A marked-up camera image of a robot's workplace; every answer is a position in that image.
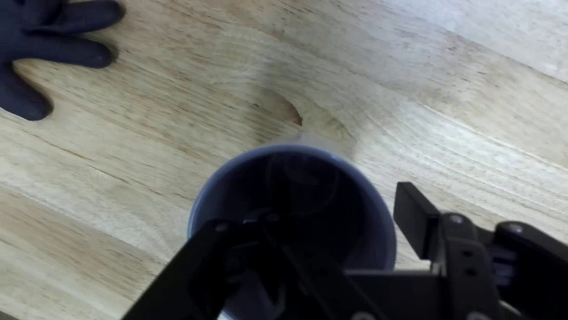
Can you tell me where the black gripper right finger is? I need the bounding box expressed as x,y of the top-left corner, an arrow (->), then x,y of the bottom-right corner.
393,179 -> 568,320

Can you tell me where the white ceramic mug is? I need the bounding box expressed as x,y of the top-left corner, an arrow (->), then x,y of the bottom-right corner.
187,140 -> 400,320

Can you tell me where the black work glove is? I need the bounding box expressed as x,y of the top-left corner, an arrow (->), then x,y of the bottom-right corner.
0,0 -> 128,122

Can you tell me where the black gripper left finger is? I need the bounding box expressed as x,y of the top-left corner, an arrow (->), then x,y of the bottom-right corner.
121,218 -> 388,320

